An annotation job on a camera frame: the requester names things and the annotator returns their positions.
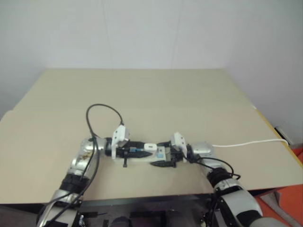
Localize black cable tie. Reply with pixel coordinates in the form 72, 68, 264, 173
122, 151, 130, 169

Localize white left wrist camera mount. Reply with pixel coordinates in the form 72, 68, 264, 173
111, 126, 131, 159

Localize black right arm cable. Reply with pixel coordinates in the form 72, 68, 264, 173
187, 156, 241, 218

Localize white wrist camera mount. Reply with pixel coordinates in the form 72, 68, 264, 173
170, 131, 188, 164
111, 126, 131, 159

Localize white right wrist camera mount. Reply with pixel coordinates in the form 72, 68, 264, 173
170, 131, 188, 164

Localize white power strip cable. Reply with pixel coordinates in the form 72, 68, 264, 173
212, 139, 289, 148

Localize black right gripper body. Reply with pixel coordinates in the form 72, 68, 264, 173
168, 146, 185, 167

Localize white charger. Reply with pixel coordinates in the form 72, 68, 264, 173
144, 143, 158, 155

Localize grey cloth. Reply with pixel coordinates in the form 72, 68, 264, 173
250, 188, 303, 227

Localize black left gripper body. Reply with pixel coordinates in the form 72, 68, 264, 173
116, 140, 134, 159

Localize orange mat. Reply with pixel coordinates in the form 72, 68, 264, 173
250, 146, 303, 227

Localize black frame under table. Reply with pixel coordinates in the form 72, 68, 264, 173
75, 194, 215, 227

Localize white power strip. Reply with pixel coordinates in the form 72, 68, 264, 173
113, 144, 187, 166

